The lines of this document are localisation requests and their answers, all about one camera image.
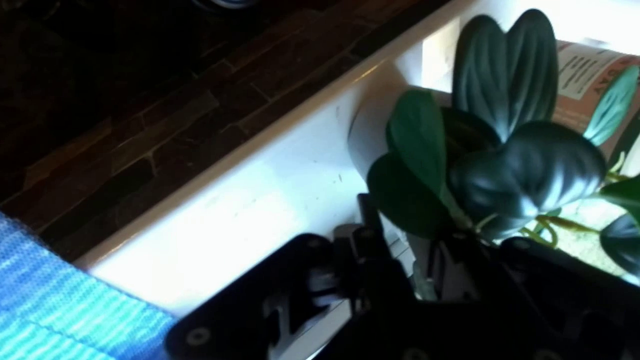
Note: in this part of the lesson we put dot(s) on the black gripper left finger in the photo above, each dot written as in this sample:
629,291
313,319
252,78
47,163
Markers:
372,247

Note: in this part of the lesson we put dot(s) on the brown label soap dispenser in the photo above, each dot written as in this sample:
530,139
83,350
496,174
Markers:
587,81

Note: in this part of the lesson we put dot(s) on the small white flower pot plant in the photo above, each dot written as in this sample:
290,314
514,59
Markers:
506,152

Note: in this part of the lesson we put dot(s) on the blue cloth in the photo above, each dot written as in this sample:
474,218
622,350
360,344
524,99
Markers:
61,300

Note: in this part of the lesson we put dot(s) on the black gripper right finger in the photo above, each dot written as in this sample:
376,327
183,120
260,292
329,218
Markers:
533,280

